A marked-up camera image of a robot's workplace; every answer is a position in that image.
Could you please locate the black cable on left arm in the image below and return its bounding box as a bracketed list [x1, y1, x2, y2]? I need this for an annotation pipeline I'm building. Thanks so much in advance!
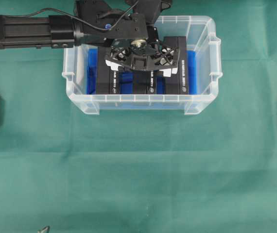
[0, 0, 141, 71]

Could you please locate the black box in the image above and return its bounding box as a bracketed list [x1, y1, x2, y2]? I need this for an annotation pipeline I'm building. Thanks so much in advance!
[96, 47, 120, 95]
[164, 36, 189, 95]
[133, 71, 156, 95]

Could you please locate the blue cloth liner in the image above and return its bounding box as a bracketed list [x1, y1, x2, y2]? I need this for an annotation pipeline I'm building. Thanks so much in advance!
[86, 49, 198, 95]

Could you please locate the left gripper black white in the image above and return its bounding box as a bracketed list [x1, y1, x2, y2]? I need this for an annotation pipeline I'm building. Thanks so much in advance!
[104, 26, 179, 77]

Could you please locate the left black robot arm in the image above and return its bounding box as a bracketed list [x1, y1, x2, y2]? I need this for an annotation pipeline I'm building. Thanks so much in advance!
[0, 0, 180, 77]

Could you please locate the clear plastic storage case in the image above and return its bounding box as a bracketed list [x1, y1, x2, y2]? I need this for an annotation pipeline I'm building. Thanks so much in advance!
[62, 16, 223, 115]

